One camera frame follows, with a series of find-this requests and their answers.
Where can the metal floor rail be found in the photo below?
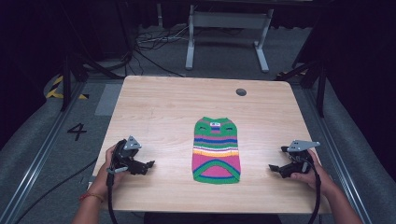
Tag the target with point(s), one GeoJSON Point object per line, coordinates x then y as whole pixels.
{"type": "Point", "coordinates": [339, 158]}
{"type": "Point", "coordinates": [37, 158]}

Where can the person's right hand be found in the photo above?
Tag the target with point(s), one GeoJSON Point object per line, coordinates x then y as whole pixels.
{"type": "Point", "coordinates": [317, 177]}

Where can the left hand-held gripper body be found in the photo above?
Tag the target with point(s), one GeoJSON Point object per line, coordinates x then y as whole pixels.
{"type": "Point", "coordinates": [123, 157]}

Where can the grey floor plate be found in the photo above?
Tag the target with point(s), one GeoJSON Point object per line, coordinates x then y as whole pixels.
{"type": "Point", "coordinates": [109, 99]}

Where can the striped knitted pet sweater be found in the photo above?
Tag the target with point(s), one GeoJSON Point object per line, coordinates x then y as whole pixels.
{"type": "Point", "coordinates": [216, 152]}

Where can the black metal stand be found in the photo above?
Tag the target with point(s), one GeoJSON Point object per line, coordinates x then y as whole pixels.
{"type": "Point", "coordinates": [320, 87]}
{"type": "Point", "coordinates": [67, 81]}

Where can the person's left hand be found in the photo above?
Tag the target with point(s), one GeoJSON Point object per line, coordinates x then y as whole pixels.
{"type": "Point", "coordinates": [104, 177]}

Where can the white metal desk frame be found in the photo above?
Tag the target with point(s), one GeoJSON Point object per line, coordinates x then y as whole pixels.
{"type": "Point", "coordinates": [229, 20]}

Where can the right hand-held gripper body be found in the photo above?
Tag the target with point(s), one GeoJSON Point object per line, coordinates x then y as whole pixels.
{"type": "Point", "coordinates": [300, 158]}

